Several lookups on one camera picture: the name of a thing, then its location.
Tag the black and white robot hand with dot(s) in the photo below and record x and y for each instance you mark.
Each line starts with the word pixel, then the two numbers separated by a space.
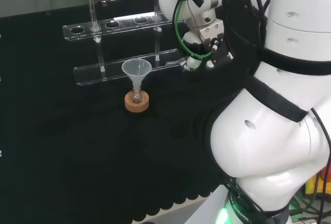
pixel 207 40

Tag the small round-bottom glass flask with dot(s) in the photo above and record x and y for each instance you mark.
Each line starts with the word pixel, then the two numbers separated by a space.
pixel 136 97

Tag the clear weighing funnel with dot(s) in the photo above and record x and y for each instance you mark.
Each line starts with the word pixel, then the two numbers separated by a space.
pixel 173 63

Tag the yellow stop button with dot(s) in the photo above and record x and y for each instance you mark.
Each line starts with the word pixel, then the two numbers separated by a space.
pixel 311 185

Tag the black cloth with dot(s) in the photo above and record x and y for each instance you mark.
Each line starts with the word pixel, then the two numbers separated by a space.
pixel 77 143

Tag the clear funnel stand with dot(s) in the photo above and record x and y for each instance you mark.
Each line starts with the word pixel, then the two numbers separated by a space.
pixel 113 70

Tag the translucent plastic funnel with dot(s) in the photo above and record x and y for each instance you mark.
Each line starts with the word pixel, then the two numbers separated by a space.
pixel 136 68

